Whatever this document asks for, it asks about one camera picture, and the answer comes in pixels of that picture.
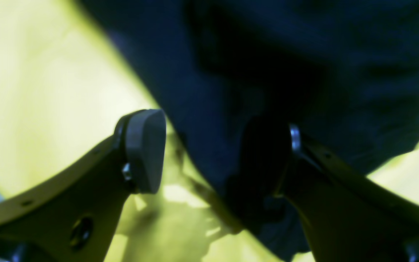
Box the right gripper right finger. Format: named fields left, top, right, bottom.
left=242, top=117, right=419, bottom=262

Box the dark navy T-shirt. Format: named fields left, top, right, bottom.
left=79, top=0, right=419, bottom=262

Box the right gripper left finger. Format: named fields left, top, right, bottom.
left=0, top=109, right=166, bottom=262

